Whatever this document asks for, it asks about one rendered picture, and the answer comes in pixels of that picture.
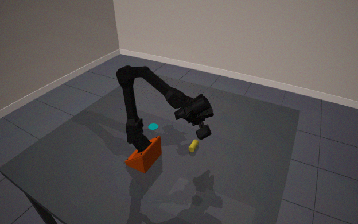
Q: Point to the teal circle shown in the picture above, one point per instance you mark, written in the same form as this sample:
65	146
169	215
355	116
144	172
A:
153	126

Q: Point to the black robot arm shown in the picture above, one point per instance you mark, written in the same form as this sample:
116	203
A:
188	107

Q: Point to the yellow tall cylinder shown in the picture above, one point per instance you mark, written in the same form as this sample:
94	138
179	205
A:
193	145

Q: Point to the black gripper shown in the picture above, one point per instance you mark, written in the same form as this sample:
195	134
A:
204	130

